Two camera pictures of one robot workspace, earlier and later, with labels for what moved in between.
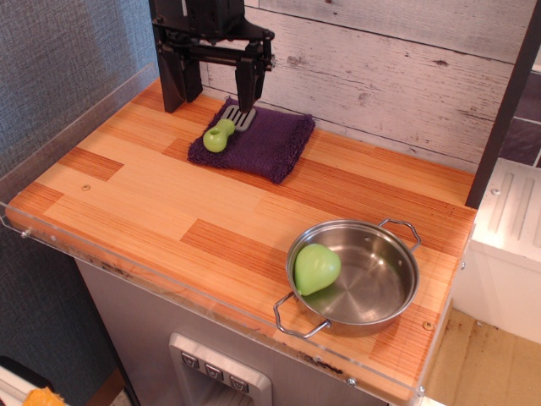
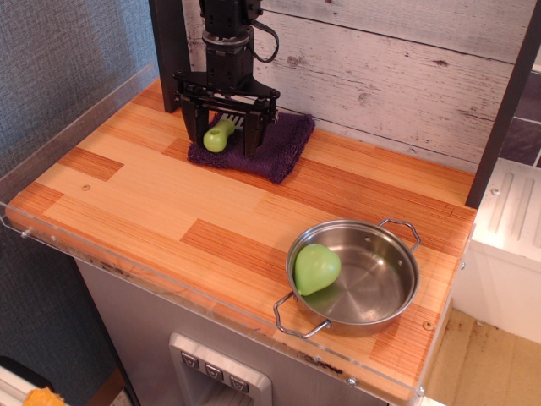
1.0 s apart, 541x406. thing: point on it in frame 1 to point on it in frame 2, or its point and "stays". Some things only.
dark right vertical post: x=508 y=108 stays
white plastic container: x=499 y=280 stays
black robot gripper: x=189 y=31 to x=229 y=81
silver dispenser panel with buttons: x=210 y=376 stays
